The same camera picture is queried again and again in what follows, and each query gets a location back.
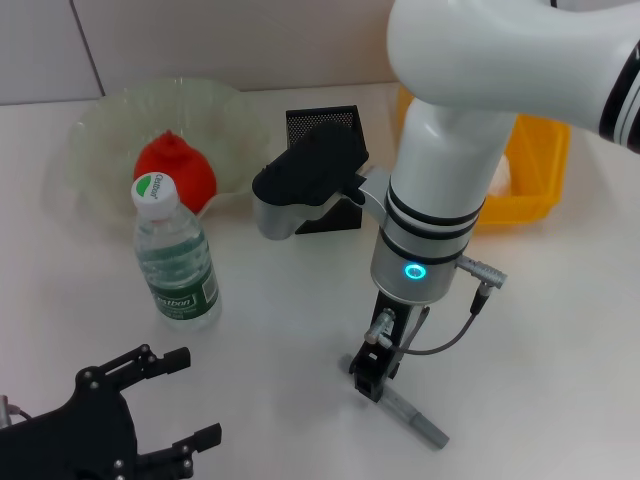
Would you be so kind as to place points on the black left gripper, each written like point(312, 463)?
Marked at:
point(70, 435)

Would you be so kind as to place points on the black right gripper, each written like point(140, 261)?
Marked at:
point(395, 340)

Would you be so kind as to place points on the grey marker pen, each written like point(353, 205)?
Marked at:
point(415, 420)

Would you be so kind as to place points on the clear green-label water bottle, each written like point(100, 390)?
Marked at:
point(175, 260)

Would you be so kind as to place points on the red-orange toy orange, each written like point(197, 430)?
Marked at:
point(190, 165)

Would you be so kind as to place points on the white paper ball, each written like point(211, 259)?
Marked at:
point(502, 177)

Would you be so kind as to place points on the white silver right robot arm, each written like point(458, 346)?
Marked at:
point(450, 175)

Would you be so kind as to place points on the black mesh pen holder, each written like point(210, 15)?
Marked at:
point(345, 220)

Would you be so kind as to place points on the translucent wavy fruit plate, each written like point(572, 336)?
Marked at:
point(100, 130)

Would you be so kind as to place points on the yellow plastic storage bin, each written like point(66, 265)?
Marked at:
point(540, 175)

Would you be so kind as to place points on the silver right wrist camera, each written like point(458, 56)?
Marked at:
point(310, 175)

